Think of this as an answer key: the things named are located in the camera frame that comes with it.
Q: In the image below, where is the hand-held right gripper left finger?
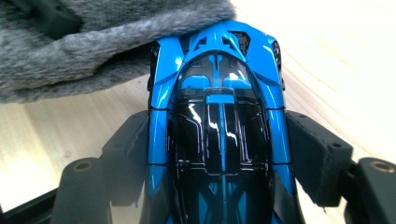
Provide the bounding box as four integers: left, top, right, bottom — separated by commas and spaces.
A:
101, 109, 150, 207

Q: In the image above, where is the blue and black toy car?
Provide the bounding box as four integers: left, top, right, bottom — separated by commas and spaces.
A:
140, 20, 308, 224

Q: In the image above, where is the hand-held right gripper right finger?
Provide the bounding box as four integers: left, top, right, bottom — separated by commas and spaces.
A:
286, 109, 355, 207

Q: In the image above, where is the gray knitted cloth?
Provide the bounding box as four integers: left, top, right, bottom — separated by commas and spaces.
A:
0, 0, 238, 105

